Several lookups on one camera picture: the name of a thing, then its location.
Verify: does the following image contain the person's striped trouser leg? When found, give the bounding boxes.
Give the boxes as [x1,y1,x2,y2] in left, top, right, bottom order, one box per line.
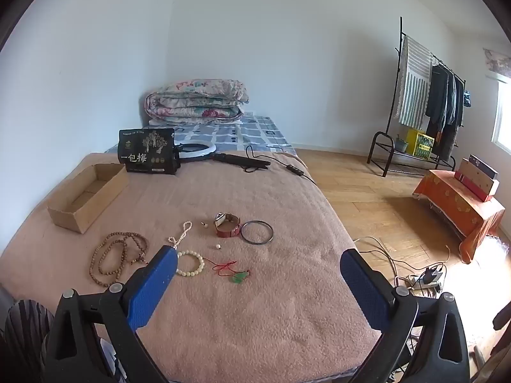
[0,299,54,383]

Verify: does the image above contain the red strap wristwatch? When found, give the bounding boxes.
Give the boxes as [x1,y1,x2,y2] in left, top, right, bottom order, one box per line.
[213,212,241,239]

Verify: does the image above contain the black snack bag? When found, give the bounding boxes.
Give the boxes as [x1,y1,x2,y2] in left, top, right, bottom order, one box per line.
[118,128,179,175]

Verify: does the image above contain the window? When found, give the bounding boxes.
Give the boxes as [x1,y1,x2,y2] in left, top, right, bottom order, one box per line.
[492,74,511,148]

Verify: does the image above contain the yellow crate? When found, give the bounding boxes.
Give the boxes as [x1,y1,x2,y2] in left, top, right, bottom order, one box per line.
[405,128,435,159]

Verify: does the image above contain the dark metal bangle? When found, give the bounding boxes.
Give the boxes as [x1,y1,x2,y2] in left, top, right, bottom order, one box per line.
[240,220,275,245]

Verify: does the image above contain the blue checked bed sheet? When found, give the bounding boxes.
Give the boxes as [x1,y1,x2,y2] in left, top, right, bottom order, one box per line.
[104,112,298,158]

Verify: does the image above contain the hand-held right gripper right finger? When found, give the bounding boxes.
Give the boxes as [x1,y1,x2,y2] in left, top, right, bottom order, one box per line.
[339,248,472,383]

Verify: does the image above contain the white pearl bracelet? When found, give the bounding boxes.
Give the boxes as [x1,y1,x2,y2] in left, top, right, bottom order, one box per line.
[168,221,193,248]

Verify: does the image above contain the tan and red box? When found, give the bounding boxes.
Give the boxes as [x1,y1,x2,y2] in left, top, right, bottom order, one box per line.
[454,159,500,203]

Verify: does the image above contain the black ring light cable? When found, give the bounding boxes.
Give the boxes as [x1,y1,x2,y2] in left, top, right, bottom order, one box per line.
[244,145,318,186]

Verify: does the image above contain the red cord jade pendant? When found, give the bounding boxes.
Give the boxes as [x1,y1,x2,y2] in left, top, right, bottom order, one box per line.
[204,260,252,285]

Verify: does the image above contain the brown wooden bead necklace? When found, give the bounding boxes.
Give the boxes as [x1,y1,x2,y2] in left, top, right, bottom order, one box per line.
[88,231,150,288]

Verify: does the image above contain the cream bead bracelet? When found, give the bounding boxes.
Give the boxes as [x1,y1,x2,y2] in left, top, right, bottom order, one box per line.
[176,250,205,277]

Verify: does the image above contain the dark gift box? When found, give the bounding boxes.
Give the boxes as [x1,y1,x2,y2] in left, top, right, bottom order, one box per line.
[468,154,500,180]

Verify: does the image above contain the cardboard box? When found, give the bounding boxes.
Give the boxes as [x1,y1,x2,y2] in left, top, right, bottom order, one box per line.
[47,163,130,235]

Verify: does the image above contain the black metal clothes rack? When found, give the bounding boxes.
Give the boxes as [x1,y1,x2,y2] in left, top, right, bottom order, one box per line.
[367,17,468,178]

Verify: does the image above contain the folded floral quilt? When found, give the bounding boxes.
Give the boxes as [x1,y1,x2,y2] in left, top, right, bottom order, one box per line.
[144,79,250,125]

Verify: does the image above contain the orange cloth covered table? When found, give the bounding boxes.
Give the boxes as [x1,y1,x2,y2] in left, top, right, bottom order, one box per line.
[413,169,506,265]

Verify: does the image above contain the floral curtain valance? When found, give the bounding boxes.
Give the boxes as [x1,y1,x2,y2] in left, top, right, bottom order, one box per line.
[482,48,511,78]

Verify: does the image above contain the pink fleece blanket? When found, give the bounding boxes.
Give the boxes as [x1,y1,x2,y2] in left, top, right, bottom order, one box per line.
[0,149,382,381]

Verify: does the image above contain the striped hanging towel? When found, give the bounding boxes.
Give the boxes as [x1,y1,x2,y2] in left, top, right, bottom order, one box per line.
[397,35,434,127]

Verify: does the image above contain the dark hanging clothes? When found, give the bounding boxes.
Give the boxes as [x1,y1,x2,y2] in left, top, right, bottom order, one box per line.
[425,63,466,160]

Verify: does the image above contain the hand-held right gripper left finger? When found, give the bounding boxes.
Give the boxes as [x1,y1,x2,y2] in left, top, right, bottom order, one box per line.
[44,244,179,383]

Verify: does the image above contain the white power strip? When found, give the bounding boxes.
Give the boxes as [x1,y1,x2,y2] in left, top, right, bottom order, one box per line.
[405,273,442,292]

